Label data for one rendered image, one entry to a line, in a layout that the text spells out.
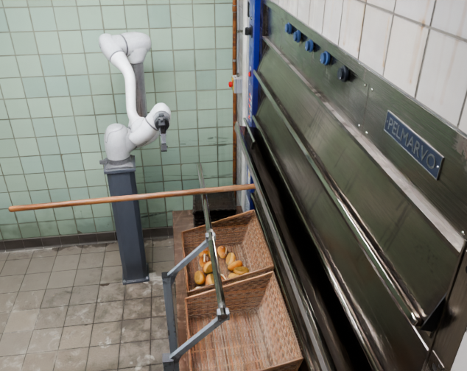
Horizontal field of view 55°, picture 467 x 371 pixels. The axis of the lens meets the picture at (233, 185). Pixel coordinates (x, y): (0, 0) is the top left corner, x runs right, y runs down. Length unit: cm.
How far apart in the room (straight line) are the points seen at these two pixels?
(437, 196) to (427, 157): 8
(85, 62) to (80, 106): 33
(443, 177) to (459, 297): 23
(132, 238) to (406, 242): 255
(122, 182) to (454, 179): 249
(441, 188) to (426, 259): 16
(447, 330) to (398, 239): 23
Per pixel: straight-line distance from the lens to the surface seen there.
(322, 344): 130
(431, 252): 101
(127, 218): 327
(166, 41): 334
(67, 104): 355
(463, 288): 92
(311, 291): 147
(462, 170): 90
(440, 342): 103
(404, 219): 109
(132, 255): 346
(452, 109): 89
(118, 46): 283
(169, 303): 232
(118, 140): 299
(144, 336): 325
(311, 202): 169
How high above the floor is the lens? 241
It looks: 30 degrees down
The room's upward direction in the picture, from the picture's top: straight up
